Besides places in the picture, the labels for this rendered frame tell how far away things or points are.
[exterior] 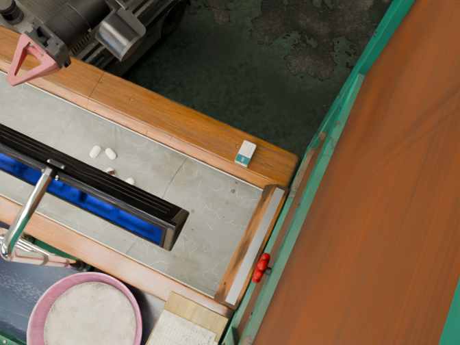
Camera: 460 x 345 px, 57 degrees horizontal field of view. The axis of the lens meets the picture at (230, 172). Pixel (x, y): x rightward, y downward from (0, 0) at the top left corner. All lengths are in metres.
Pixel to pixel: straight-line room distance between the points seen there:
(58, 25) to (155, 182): 0.51
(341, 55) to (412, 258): 2.03
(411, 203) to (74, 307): 1.02
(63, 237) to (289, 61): 1.39
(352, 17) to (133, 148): 1.47
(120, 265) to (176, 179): 0.26
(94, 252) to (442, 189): 0.99
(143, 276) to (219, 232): 0.21
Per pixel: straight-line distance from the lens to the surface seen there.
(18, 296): 1.27
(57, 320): 1.17
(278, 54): 2.14
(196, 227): 1.10
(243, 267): 0.97
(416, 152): 0.23
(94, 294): 1.15
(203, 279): 1.09
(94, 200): 0.79
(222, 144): 1.12
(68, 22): 0.77
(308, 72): 2.11
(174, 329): 1.06
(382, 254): 0.21
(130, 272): 1.09
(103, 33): 0.77
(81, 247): 1.12
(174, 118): 1.16
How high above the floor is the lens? 1.83
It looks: 75 degrees down
